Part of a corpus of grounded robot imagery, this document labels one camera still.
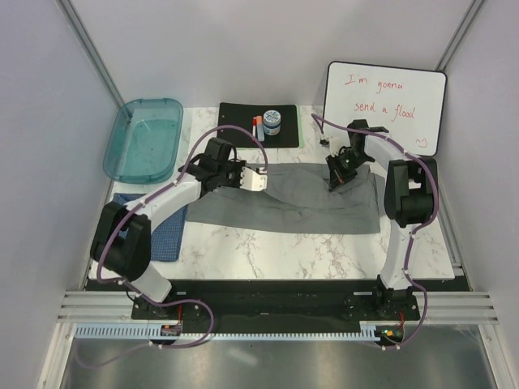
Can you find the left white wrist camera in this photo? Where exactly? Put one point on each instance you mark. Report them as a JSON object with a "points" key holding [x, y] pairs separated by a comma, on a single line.
{"points": [[254, 180]]}

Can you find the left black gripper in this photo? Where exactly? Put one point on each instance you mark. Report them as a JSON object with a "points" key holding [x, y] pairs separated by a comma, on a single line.
{"points": [[238, 165]]}

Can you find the red whiteboard marker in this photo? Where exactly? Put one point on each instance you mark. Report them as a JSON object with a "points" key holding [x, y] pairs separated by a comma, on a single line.
{"points": [[254, 127]]}

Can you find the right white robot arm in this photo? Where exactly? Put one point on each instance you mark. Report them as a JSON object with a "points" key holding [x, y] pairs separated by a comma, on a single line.
{"points": [[411, 195]]}

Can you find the small blue lidded jar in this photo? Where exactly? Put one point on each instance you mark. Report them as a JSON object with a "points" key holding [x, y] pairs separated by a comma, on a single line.
{"points": [[272, 122]]}

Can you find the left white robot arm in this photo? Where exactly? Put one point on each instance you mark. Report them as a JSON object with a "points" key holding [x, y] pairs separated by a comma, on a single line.
{"points": [[122, 242]]}

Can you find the teal plastic bin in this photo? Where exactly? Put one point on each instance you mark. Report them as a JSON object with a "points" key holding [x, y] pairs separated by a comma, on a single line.
{"points": [[143, 142]]}

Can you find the folded blue checked shirt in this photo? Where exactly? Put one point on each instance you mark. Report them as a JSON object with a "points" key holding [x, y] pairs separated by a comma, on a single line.
{"points": [[166, 239]]}

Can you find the black clipboard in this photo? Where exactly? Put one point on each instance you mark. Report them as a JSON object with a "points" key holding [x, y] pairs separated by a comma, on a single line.
{"points": [[284, 125]]}

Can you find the aluminium frame rail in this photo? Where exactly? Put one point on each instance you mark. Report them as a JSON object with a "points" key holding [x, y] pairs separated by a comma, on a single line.
{"points": [[442, 308]]}

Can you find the whiteboard with red writing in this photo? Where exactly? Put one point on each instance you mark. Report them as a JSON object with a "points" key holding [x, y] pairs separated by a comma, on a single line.
{"points": [[409, 103]]}

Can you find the grey long sleeve shirt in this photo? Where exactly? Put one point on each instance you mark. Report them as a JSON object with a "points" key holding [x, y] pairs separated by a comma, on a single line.
{"points": [[297, 200]]}

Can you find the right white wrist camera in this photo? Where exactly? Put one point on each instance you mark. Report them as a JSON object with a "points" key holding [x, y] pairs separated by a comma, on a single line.
{"points": [[333, 145]]}

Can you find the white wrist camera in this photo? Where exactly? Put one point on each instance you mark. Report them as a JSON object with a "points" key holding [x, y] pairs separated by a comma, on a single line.
{"points": [[254, 180], [333, 145]]}

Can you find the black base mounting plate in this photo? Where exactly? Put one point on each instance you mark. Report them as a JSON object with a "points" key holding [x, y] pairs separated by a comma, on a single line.
{"points": [[280, 305]]}

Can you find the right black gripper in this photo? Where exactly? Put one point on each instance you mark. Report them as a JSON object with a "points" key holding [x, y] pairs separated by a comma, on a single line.
{"points": [[337, 176]]}

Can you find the white slotted cable duct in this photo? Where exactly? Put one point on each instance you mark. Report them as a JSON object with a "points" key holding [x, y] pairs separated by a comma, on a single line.
{"points": [[156, 331]]}

